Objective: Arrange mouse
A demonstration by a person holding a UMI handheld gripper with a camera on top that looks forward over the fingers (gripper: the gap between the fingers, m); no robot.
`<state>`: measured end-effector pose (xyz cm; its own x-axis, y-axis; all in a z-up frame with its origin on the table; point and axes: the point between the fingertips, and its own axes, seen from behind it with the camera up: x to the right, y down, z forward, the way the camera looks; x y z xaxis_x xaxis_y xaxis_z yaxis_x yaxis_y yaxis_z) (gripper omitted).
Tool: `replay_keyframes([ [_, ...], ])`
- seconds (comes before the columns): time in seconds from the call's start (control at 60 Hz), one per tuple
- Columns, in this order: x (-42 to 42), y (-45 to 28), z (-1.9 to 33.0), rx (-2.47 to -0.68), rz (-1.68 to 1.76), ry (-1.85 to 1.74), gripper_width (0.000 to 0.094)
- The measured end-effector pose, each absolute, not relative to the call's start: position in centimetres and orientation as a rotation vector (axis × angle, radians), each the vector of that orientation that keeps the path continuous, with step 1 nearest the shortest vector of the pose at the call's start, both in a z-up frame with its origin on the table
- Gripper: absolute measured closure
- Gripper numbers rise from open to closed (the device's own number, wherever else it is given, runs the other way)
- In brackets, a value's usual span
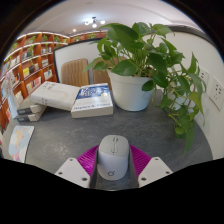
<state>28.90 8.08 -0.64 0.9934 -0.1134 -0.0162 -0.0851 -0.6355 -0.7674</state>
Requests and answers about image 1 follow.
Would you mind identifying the colourful cartoon print mouse pad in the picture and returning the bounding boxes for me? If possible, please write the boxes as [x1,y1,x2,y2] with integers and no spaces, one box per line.
[8,124,35,164]

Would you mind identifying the blue cover book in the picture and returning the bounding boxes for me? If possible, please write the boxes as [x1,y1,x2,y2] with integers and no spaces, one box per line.
[70,83,114,119]

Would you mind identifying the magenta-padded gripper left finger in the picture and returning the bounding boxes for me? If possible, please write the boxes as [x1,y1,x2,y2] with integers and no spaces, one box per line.
[54,146,101,190]

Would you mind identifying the green plant in white pot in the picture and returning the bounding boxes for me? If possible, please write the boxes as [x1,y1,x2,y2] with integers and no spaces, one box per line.
[83,21,207,154]

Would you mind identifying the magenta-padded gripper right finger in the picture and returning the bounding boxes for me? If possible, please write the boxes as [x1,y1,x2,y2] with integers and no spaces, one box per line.
[128,143,174,188]

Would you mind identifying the white desk partition panel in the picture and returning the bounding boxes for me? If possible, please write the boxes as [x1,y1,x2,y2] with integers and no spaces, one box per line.
[53,24,224,161]

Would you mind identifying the thick white book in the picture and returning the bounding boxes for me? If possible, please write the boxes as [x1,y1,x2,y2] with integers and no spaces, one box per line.
[29,80,81,112]

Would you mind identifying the orange wooden book shelf unit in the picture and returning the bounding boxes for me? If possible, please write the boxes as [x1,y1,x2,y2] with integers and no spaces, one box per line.
[0,30,108,158]

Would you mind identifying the white wall socket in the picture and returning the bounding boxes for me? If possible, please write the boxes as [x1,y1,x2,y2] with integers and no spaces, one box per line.
[209,77,224,111]
[199,66,210,86]

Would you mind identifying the multi-bulb ceiling lamp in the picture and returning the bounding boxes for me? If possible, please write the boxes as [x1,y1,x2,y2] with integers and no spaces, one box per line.
[83,16,106,29]

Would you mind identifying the grey white computer mouse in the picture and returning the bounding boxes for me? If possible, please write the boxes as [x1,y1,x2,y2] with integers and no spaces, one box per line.
[96,134,130,182]

